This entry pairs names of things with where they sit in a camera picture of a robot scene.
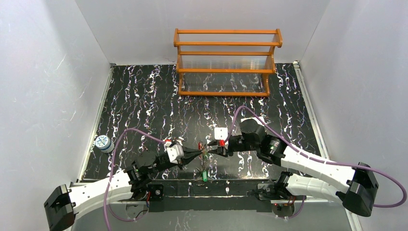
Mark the white black flat box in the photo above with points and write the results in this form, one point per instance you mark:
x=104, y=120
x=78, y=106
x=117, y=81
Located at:
x=259, y=120

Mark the small blue white jar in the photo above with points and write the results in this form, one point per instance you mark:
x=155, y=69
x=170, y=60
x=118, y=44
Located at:
x=104, y=144

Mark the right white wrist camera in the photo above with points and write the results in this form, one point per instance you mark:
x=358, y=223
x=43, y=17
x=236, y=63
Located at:
x=220, y=135

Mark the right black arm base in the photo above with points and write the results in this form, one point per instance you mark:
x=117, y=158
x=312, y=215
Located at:
x=289, y=206

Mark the green tag key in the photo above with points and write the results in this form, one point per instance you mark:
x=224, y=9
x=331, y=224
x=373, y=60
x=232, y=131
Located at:
x=204, y=176

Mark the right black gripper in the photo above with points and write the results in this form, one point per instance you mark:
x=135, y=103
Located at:
x=224, y=150

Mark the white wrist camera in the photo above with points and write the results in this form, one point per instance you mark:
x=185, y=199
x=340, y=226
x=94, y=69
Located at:
x=174, y=149
x=220, y=135

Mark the metal keyring with red handle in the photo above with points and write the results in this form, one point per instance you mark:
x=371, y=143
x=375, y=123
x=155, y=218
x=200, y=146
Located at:
x=204, y=157

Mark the orange wooden shelf rack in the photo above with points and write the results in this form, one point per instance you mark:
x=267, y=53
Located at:
x=226, y=51

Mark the aluminium front rail frame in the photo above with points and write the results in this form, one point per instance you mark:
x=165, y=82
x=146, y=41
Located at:
x=223, y=205

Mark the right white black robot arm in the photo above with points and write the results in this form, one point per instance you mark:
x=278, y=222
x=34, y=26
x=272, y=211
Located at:
x=355, y=188

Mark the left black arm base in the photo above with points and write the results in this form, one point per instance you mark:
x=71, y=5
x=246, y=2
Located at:
x=151, y=192

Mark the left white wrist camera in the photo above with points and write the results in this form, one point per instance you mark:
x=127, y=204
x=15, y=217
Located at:
x=174, y=149

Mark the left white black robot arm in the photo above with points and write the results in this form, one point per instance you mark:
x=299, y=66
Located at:
x=65, y=204

